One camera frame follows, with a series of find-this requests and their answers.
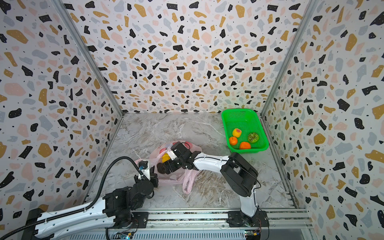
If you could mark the small circuit board right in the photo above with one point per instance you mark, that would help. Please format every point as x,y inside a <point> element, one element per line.
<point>253,235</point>

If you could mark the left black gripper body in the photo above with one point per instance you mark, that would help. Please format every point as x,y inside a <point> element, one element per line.
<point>154,179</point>

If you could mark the green plastic basket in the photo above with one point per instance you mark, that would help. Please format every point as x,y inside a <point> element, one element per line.
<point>248,122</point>

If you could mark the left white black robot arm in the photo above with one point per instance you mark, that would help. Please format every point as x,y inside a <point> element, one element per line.
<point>116,210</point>

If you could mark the yellow red peach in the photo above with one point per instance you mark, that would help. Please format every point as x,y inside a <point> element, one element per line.
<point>237,133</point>

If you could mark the small circuit board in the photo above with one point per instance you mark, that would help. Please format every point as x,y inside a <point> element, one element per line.
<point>126,235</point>
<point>253,235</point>

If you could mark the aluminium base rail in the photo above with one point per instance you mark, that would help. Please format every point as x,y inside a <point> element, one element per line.
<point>211,224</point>

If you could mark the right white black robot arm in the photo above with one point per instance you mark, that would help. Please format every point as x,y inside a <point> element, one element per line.
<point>241,176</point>

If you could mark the small orange tangerine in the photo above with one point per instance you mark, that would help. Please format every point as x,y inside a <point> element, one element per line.
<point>233,141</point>

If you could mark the green lime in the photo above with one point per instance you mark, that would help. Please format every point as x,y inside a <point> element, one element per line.
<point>253,138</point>

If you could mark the yellow lemon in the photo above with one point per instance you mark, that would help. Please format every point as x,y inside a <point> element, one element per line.
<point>165,158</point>

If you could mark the dark avocado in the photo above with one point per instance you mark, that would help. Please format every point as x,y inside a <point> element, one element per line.
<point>161,169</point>

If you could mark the pink plastic bag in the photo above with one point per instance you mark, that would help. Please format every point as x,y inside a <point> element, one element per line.
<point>181,176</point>

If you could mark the orange fruit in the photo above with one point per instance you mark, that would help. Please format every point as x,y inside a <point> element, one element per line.
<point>245,146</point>

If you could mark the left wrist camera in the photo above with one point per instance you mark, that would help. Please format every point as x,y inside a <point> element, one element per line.
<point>144,170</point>

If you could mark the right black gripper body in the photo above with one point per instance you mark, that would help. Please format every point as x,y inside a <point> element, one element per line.
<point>169,163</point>

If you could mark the small circuit board left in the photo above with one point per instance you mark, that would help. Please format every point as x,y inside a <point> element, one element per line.
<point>126,235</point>

